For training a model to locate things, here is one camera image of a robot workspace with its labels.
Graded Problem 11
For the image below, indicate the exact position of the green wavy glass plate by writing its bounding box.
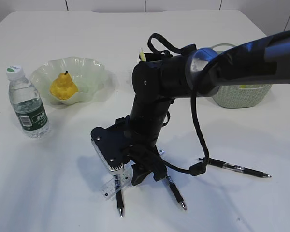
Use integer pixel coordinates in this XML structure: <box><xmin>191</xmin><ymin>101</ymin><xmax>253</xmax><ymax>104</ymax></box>
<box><xmin>29</xmin><ymin>56</ymin><xmax>108</xmax><ymax>105</ymax></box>

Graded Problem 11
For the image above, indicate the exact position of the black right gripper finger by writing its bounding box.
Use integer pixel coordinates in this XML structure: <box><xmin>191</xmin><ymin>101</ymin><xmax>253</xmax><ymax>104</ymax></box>
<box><xmin>131</xmin><ymin>163</ymin><xmax>151</xmax><ymax>186</ymax></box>
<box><xmin>152</xmin><ymin>166</ymin><xmax>167</xmax><ymax>181</ymax></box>

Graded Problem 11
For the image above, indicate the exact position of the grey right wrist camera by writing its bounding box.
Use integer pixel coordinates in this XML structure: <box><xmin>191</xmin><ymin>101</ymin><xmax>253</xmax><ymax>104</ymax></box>
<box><xmin>91</xmin><ymin>124</ymin><xmax>131</xmax><ymax>175</ymax></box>

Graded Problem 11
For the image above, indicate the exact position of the yellow pear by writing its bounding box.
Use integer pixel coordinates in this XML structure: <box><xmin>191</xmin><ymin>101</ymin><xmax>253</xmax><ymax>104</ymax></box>
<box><xmin>49</xmin><ymin>71</ymin><xmax>79</xmax><ymax>100</ymax></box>

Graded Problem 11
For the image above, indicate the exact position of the black pen left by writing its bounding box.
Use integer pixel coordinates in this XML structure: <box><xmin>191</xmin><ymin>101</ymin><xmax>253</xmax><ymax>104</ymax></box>
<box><xmin>114</xmin><ymin>175</ymin><xmax>124</xmax><ymax>218</ymax></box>

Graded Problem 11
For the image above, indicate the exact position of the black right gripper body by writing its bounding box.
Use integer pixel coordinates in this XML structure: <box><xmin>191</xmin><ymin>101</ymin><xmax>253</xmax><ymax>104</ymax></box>
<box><xmin>113</xmin><ymin>59</ymin><xmax>191</xmax><ymax>174</ymax></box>

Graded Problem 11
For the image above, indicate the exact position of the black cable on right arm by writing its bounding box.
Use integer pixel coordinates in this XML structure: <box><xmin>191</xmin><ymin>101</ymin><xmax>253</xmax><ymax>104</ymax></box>
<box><xmin>125</xmin><ymin>33</ymin><xmax>211</xmax><ymax>177</ymax></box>

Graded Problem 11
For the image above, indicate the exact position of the green woven plastic basket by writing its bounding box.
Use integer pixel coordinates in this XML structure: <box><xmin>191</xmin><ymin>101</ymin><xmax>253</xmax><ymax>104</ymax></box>
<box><xmin>209</xmin><ymin>43</ymin><xmax>274</xmax><ymax>109</ymax></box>

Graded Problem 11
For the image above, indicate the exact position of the black square pen holder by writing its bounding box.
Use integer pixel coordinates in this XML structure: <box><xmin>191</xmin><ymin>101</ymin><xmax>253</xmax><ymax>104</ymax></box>
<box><xmin>145</xmin><ymin>53</ymin><xmax>173</xmax><ymax>62</ymax></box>

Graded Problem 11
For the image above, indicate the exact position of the black pen right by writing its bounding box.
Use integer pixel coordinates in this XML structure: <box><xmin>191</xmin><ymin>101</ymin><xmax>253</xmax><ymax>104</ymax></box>
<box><xmin>208</xmin><ymin>158</ymin><xmax>272</xmax><ymax>178</ymax></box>

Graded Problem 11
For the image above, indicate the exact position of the transparent plastic ruler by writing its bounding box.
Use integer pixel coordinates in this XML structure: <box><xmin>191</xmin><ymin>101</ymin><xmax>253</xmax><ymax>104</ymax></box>
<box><xmin>100</xmin><ymin>146</ymin><xmax>164</xmax><ymax>200</ymax></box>

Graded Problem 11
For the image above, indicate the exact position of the blue black right robot arm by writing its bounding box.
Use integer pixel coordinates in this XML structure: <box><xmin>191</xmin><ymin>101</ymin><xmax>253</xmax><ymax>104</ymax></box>
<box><xmin>121</xmin><ymin>30</ymin><xmax>290</xmax><ymax>186</ymax></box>

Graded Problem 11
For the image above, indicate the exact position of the black pen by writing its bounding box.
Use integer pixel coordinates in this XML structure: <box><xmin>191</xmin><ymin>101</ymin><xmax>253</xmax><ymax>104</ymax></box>
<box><xmin>208</xmin><ymin>158</ymin><xmax>272</xmax><ymax>178</ymax></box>
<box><xmin>165</xmin><ymin>175</ymin><xmax>187</xmax><ymax>211</ymax></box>
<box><xmin>114</xmin><ymin>175</ymin><xmax>124</xmax><ymax>218</ymax></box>

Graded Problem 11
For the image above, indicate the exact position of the black pen middle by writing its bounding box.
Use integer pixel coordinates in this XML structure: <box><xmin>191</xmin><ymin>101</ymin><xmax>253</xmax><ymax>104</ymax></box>
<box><xmin>165</xmin><ymin>175</ymin><xmax>187</xmax><ymax>211</ymax></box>

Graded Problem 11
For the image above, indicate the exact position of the clear water bottle green label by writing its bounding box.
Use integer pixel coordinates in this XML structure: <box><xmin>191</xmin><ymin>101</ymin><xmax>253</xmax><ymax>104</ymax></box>
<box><xmin>6</xmin><ymin>65</ymin><xmax>50</xmax><ymax>138</ymax></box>

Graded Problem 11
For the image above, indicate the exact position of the yellow utility knife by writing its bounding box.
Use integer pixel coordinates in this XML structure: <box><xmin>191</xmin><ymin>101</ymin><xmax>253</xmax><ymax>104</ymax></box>
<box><xmin>139</xmin><ymin>48</ymin><xmax>146</xmax><ymax>62</ymax></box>

